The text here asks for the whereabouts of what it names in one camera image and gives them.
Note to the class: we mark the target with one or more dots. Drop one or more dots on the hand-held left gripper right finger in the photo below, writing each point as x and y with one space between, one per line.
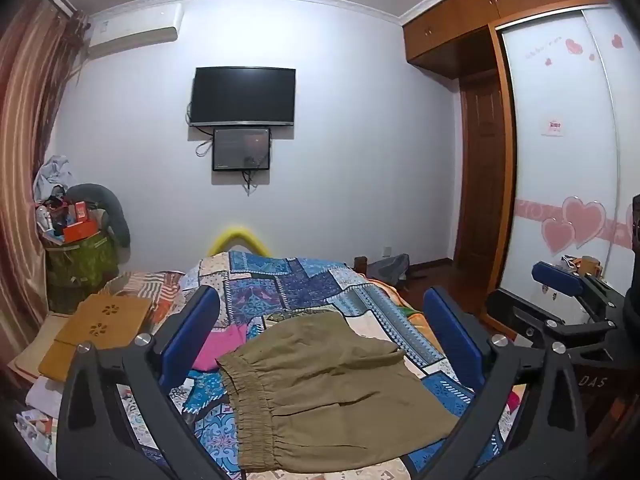
450 342

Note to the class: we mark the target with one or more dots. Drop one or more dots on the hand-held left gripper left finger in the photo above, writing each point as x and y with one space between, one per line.
192 332

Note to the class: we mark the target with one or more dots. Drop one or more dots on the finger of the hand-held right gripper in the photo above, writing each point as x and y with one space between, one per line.
520 312
555 280

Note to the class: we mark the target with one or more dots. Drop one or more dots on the olive green pants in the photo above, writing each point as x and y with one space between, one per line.
325 385

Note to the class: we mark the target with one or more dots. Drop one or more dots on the pink cloth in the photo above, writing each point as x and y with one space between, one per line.
225 345

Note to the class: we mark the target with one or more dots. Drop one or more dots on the orange fleece blanket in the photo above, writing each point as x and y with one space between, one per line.
400 305

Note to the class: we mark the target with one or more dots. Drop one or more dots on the striped cloth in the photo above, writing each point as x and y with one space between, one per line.
145 285

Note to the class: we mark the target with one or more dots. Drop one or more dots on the wooden lap tray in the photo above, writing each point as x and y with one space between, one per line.
100 330

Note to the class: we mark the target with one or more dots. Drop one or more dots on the grey bag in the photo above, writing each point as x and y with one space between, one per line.
392 267

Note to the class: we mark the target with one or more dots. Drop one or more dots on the blue patchwork blanket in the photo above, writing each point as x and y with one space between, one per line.
280 285

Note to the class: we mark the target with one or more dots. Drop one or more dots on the yellow curved object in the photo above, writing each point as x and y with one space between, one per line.
235 235

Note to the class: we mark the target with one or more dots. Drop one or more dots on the green fabric hamper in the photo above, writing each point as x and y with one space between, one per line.
85 267

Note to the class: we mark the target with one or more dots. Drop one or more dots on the wooden door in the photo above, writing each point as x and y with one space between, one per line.
482 175

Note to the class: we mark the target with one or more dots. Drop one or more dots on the orange box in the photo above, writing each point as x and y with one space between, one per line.
80 231

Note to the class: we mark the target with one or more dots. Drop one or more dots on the beige mat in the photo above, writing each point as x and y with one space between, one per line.
35 345

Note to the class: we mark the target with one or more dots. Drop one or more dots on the white crumpled cloth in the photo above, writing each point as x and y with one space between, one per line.
55 175

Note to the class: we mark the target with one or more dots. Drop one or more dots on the striped brown curtain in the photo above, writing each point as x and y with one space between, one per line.
30 135

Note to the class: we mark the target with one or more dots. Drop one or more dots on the wooden overhead cabinet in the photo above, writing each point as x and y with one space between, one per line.
465 15

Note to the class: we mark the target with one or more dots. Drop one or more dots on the white air conditioner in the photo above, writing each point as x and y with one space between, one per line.
135 30

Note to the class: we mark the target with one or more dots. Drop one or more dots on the wooden bed post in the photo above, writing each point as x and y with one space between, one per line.
361 264

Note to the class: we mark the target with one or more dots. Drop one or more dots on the black wall panel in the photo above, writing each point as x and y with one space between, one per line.
240 150

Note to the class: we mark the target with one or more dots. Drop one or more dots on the black wall television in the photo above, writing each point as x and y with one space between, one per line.
242 95

